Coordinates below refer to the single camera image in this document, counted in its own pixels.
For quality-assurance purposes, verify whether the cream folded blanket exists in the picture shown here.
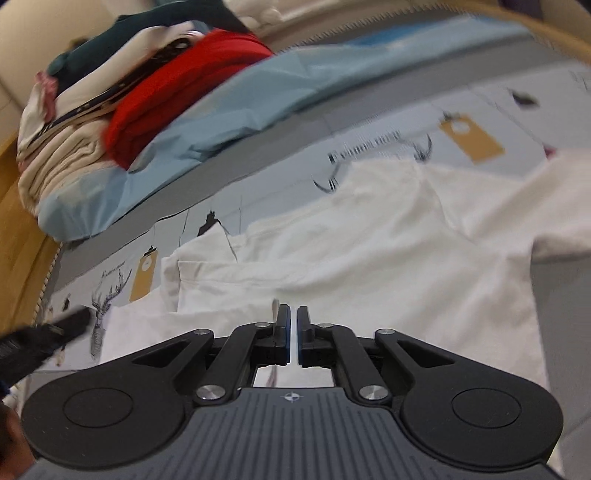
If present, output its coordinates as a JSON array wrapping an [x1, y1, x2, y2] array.
[[18, 120, 117, 217]]

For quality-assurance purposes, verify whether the dark teal shark plush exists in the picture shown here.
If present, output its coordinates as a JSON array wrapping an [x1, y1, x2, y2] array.
[[45, 1, 225, 93]]

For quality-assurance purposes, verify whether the pink cloth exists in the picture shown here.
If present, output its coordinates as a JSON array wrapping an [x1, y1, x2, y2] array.
[[35, 71, 58, 123]]

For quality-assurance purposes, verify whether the wooden bed frame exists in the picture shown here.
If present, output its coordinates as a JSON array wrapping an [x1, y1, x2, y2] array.
[[0, 137, 58, 334]]

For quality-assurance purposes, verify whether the white long-sleeve shirt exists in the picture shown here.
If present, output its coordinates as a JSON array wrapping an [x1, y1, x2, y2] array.
[[101, 150, 590, 386]]

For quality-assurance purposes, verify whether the white folded bedding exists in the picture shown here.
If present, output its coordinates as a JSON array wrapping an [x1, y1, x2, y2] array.
[[18, 22, 204, 154]]

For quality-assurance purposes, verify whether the light blue quilt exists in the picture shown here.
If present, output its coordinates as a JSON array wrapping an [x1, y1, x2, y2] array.
[[37, 16, 524, 242]]

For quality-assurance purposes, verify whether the grey patterned bed sheet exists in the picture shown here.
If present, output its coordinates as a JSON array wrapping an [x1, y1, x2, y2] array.
[[30, 37, 590, 479]]

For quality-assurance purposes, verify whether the navy patterned folded cloth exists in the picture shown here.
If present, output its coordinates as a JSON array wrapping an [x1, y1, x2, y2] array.
[[18, 35, 197, 156]]

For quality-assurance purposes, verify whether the red blanket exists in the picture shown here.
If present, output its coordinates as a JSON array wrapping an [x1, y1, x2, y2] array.
[[103, 29, 273, 170]]

